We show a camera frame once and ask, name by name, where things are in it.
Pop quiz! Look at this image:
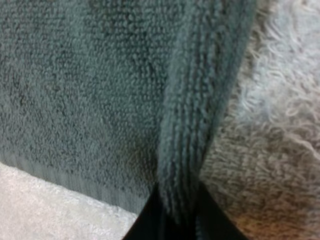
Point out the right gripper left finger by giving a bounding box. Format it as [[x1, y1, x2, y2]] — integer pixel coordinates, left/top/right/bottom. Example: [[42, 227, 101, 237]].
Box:
[[129, 181, 166, 240]]

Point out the grey-green towel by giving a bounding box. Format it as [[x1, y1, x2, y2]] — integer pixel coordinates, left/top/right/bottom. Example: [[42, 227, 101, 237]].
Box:
[[0, 0, 259, 240]]

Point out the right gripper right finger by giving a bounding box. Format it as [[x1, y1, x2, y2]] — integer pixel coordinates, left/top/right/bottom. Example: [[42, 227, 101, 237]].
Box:
[[196, 180, 243, 240]]

